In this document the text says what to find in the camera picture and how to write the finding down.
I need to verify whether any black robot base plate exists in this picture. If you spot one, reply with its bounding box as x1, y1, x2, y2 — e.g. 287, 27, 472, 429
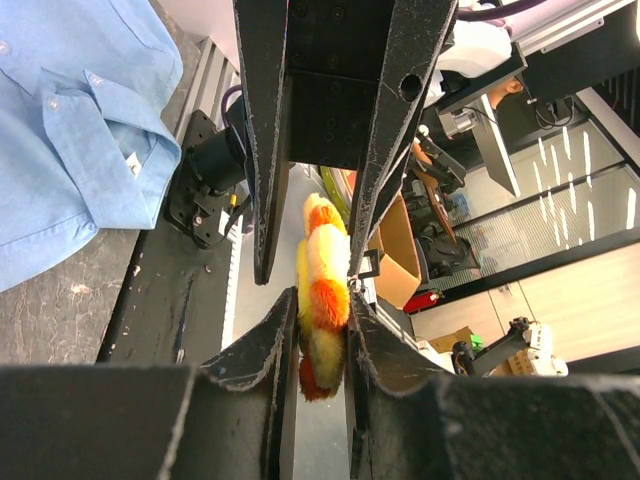
97, 223, 233, 365

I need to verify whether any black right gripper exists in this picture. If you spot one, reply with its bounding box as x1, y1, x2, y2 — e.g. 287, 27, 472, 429
233, 1, 458, 285

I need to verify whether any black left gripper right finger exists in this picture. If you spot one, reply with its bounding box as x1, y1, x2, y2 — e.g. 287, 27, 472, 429
345, 294, 639, 479

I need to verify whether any red object on floor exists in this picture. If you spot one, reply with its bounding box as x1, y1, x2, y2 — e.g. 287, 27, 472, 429
403, 290, 444, 315

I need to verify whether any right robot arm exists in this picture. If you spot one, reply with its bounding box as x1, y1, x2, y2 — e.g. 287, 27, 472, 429
167, 1, 458, 285

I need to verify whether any light blue button shirt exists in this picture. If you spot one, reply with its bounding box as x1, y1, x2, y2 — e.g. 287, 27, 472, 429
1, 1, 183, 289

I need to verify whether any brown cardboard box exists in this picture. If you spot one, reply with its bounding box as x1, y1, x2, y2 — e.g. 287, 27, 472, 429
369, 194, 422, 310

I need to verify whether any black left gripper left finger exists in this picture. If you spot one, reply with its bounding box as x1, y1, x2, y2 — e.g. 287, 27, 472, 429
1, 288, 297, 479

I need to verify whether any light blue cable duct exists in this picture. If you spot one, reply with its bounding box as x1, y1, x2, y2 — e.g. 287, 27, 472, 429
221, 224, 242, 350

